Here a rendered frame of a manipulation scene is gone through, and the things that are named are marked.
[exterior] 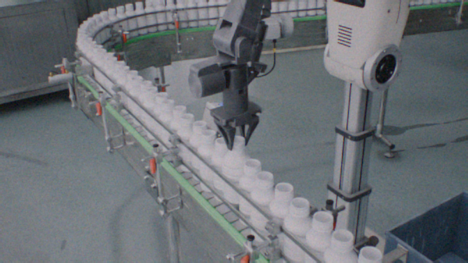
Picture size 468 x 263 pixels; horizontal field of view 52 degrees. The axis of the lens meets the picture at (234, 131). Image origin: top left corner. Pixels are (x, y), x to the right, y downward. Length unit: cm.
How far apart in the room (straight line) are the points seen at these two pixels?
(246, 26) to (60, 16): 341
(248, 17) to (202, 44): 181
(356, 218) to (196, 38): 141
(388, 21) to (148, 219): 186
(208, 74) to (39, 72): 347
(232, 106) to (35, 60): 342
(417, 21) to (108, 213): 225
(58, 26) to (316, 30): 226
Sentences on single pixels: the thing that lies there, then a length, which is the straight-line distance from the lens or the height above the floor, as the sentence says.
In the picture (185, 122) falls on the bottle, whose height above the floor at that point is 116.
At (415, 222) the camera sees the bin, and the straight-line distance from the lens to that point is 134.
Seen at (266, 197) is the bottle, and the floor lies 113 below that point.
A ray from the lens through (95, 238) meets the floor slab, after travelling 281.
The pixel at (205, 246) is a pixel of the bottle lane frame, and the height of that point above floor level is 84.
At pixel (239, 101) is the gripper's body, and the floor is 131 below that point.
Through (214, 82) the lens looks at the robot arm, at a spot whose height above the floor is 136.
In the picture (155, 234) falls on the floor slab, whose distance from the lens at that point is 275.
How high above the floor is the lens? 173
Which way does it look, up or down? 28 degrees down
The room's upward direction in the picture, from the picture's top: 2 degrees counter-clockwise
